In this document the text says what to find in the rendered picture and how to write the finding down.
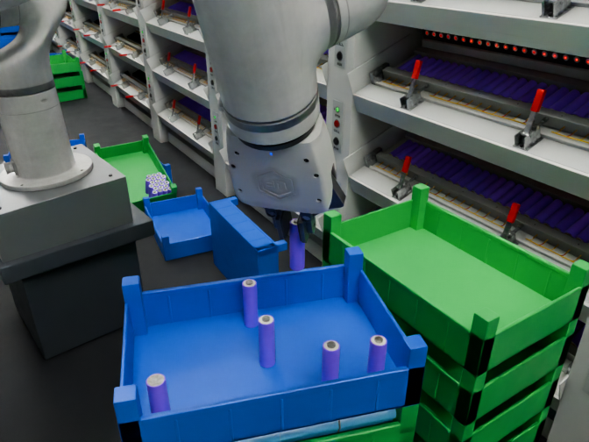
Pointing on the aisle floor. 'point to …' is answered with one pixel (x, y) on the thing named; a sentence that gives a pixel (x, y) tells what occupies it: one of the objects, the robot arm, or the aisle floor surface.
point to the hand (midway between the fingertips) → (294, 221)
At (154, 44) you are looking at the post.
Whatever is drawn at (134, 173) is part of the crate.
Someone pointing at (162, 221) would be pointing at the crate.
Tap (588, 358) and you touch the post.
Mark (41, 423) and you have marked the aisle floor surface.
